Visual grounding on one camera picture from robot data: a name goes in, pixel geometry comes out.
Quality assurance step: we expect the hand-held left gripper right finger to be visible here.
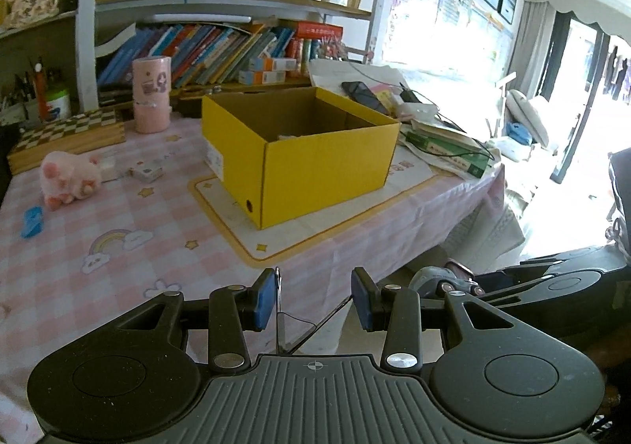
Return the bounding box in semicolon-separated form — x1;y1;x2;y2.
351;267;516;371

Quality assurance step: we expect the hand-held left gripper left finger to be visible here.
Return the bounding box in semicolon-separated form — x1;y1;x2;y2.
117;269;279;372

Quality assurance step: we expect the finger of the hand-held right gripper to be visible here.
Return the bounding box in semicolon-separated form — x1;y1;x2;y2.
441;277;543;309
517;247;612;277

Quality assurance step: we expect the yellow cardboard box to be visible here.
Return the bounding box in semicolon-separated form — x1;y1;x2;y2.
201;86;401;230

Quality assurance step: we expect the pink plush pig toy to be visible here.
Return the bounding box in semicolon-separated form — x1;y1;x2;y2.
40;151;103;208

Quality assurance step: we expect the pink checked cloth-covered desktop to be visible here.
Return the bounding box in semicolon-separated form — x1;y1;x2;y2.
0;111;508;425

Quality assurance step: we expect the yellow-edged desk mat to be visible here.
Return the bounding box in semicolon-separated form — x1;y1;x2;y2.
187;163;444;270

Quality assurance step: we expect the stack of green books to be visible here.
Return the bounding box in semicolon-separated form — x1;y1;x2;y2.
405;117;496;178

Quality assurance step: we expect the white pillow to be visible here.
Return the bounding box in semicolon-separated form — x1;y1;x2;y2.
508;89;550;147

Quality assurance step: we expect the black smartphone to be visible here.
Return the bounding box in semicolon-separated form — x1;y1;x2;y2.
342;81;390;115

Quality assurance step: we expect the black rectangular box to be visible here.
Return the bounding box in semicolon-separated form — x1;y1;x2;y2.
178;88;214;118

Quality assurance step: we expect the grey curtain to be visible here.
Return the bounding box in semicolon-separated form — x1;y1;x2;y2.
520;0;555;104

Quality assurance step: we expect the pink cylindrical container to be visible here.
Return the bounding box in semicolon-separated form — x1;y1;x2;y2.
132;56;172;134

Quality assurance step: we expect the orange and white small box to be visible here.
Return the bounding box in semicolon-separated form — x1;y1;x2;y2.
248;56;298;72
239;70;287;86

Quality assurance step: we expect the blue plastic clip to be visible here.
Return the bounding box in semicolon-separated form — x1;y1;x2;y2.
21;207;45;238

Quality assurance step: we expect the row of leaning books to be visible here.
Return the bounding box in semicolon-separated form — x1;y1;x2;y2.
96;21;346;90

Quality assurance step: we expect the wooden chessboard box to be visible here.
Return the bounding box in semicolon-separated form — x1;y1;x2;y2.
7;107;127;176

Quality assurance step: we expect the green-lid white tub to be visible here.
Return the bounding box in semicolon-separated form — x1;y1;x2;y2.
37;84;72;122

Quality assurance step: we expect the red and white stick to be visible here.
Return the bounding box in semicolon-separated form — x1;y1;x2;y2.
34;60;47;122

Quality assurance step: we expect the white pen holder with pens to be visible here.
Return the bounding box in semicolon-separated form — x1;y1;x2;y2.
0;71;36;125

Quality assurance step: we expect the white bookshelf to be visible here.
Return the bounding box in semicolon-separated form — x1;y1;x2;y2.
0;0;395;114

